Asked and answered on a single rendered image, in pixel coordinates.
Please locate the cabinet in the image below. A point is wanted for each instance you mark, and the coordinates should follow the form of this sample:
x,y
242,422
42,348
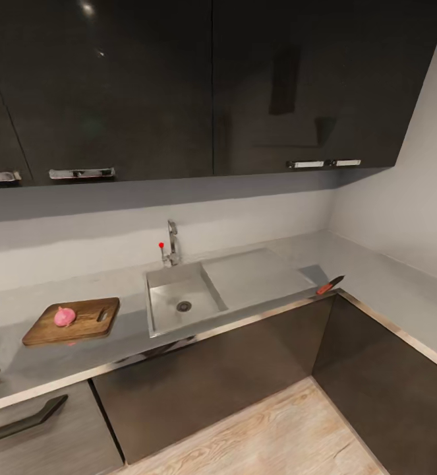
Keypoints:
x,y
315,85
100,91

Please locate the drop in sink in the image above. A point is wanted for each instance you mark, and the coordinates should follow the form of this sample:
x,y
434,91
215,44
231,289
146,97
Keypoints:
x,y
182,295

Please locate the parer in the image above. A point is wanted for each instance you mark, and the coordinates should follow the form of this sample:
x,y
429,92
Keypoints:
x,y
329,285

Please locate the dishwasher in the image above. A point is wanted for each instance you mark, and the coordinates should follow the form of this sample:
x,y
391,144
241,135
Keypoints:
x,y
62,432

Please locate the vidalia onion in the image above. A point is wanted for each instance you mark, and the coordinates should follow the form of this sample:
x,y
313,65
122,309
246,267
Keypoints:
x,y
64,317

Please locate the cutting board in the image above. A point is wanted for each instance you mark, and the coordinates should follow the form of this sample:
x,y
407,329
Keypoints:
x,y
85,324

